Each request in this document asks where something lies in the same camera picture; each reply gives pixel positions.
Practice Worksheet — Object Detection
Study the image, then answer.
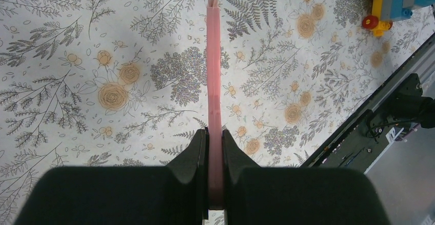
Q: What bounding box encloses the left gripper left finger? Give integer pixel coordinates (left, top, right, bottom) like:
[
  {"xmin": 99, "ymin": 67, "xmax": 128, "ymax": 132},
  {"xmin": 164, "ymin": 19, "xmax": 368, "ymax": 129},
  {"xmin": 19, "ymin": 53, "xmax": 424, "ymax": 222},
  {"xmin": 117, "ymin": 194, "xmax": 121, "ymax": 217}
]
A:
[{"xmin": 15, "ymin": 129, "xmax": 208, "ymax": 224}]

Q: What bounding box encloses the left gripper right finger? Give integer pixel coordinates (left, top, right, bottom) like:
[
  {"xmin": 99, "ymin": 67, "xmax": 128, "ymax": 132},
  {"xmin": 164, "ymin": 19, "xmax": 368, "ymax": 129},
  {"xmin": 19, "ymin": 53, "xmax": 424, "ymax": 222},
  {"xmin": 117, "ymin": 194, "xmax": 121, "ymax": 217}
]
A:
[{"xmin": 222, "ymin": 130, "xmax": 389, "ymax": 224}]

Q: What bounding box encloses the pink plastic hand brush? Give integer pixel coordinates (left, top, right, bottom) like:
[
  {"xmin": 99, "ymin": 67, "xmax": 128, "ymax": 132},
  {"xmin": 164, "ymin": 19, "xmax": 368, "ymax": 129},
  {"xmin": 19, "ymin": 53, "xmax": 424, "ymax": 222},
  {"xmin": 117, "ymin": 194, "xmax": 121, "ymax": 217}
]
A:
[{"xmin": 206, "ymin": 0, "xmax": 224, "ymax": 210}]

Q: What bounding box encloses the floral patterned table mat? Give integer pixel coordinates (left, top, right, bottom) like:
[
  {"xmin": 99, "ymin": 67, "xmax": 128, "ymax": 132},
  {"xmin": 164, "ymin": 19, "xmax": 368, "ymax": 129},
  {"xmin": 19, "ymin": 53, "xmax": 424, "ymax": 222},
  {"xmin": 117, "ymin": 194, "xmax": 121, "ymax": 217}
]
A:
[{"xmin": 1, "ymin": 0, "xmax": 434, "ymax": 224}]

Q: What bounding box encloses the colourful toy block car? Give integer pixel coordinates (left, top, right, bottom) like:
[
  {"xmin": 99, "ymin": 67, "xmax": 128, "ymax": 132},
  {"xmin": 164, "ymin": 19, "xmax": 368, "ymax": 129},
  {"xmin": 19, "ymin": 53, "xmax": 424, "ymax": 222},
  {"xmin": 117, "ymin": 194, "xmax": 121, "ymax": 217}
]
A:
[{"xmin": 362, "ymin": 0, "xmax": 434, "ymax": 37}]

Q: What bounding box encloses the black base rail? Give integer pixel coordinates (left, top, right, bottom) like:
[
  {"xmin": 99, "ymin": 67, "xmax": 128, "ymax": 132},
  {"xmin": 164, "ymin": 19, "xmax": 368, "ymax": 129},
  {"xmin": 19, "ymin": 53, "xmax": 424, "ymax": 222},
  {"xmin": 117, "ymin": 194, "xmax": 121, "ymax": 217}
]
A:
[{"xmin": 302, "ymin": 35, "xmax": 434, "ymax": 172}]

